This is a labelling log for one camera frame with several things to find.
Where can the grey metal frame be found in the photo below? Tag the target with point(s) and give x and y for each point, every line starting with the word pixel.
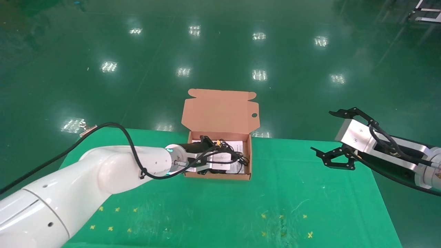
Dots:
pixel 427 19

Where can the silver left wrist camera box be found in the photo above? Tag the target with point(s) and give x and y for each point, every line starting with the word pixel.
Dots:
pixel 193 161

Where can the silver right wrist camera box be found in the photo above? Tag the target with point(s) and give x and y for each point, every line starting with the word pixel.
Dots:
pixel 356 136

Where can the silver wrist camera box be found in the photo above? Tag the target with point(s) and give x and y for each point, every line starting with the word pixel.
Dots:
pixel 356 136
pixel 193 161

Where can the metal binder clip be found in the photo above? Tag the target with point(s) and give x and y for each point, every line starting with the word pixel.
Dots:
pixel 88 130

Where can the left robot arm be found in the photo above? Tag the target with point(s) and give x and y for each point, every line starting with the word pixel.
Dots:
pixel 69 193

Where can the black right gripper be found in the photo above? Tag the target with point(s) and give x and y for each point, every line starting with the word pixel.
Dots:
pixel 356 156

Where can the open brown cardboard box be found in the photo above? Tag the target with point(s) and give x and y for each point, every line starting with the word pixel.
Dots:
pixel 220 113

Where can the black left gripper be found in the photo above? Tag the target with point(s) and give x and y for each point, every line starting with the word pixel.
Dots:
pixel 194 148

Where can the white printed instruction sheet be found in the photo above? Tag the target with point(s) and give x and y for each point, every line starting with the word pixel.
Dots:
pixel 238 146

